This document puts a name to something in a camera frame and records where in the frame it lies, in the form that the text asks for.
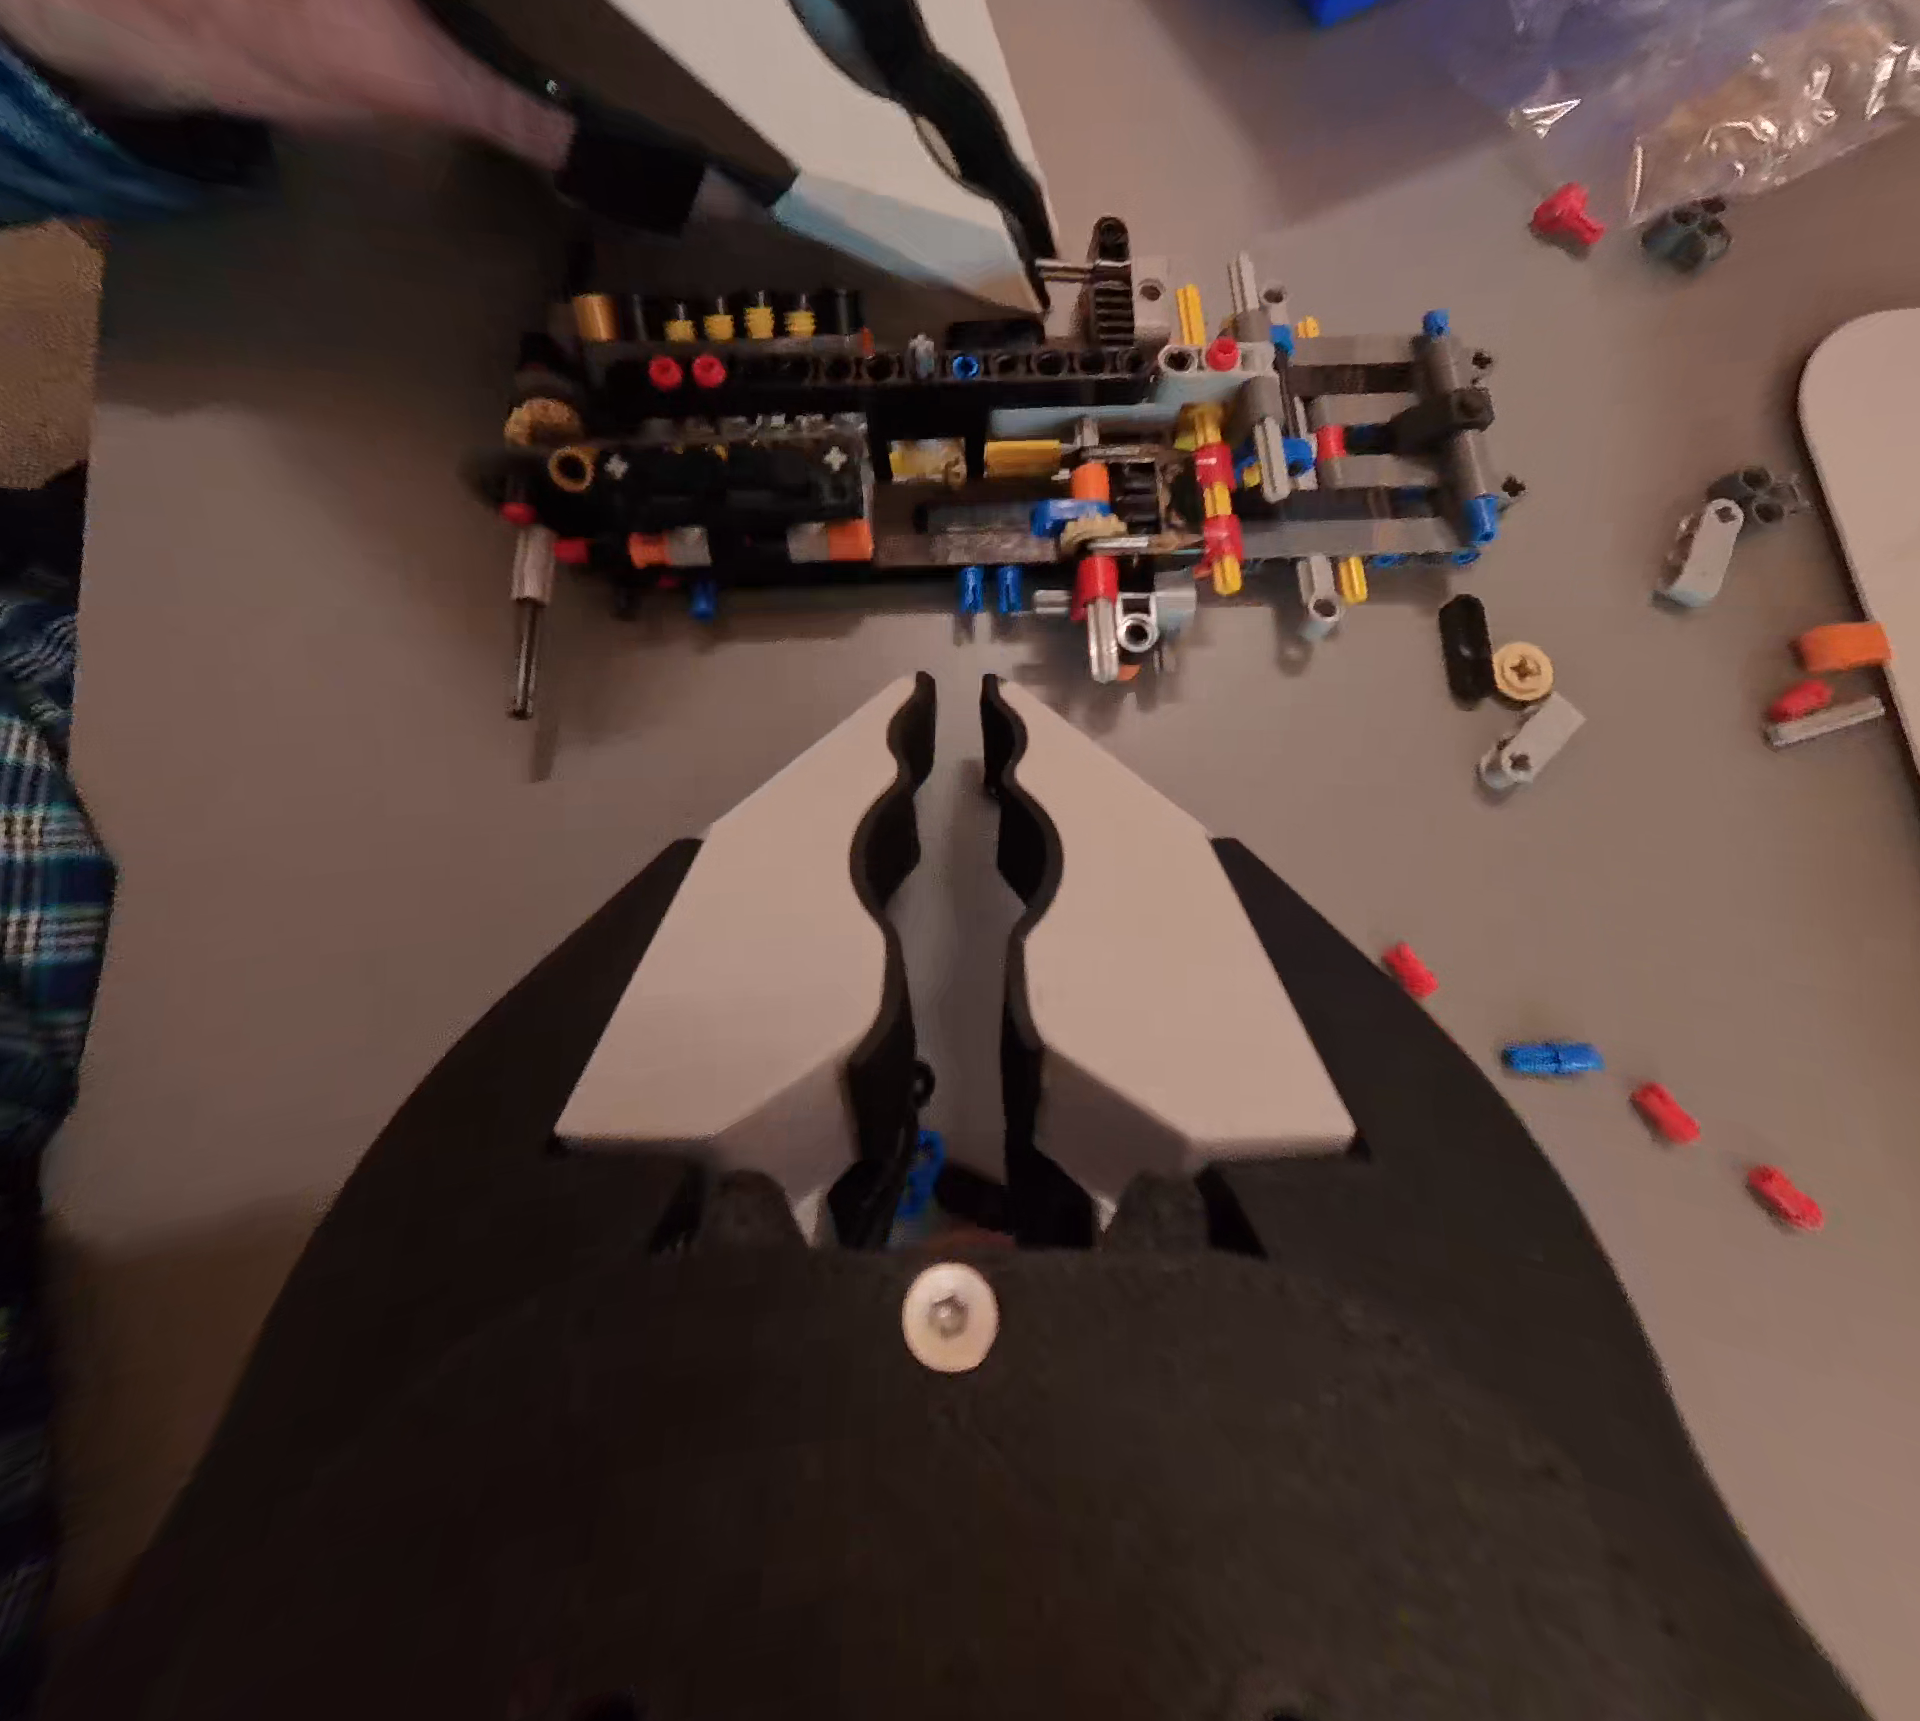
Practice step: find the dark grey double lego connector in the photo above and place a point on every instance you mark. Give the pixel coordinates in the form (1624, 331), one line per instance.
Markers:
(1765, 495)

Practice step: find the light grey lego liftarm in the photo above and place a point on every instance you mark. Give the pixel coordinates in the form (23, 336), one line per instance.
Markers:
(1537, 742)

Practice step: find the clear crinkled plastic bag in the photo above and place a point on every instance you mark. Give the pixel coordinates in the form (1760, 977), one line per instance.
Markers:
(1694, 25)

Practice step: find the light grey lego axle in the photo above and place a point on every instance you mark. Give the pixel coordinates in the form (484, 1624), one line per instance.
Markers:
(1839, 720)

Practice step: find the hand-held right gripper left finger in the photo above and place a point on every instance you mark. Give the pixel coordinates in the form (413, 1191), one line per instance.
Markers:
(736, 986)

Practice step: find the red lego pin connector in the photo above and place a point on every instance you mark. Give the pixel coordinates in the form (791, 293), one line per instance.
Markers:
(1569, 216)

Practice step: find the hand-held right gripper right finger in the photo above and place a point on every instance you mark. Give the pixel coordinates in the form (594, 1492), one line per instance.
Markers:
(1186, 986)

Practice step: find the lego car chassis assembly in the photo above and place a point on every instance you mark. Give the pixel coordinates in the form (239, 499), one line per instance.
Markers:
(1050, 364)

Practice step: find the orange lego piece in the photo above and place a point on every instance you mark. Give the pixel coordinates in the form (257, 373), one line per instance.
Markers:
(1843, 646)

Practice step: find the small red lego piece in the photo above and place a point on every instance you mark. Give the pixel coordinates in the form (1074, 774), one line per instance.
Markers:
(1800, 703)

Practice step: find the pale blue-grey lego liftarm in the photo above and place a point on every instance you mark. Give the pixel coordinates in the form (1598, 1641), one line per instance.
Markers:
(1703, 558)

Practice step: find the tan round lego piece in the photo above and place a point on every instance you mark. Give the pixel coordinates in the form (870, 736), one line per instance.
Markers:
(1525, 674)

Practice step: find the red lego pin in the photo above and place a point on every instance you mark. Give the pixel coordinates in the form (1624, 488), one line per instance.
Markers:
(1665, 1114)
(1786, 1198)
(1411, 969)

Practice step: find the instruction booklet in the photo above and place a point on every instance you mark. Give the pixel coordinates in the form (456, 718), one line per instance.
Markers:
(1876, 475)

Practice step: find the black short lego liftarm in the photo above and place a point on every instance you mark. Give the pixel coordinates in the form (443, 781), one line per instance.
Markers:
(1467, 643)

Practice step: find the blue plaid clothing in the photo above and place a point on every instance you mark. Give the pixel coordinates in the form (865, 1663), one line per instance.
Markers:
(39, 852)

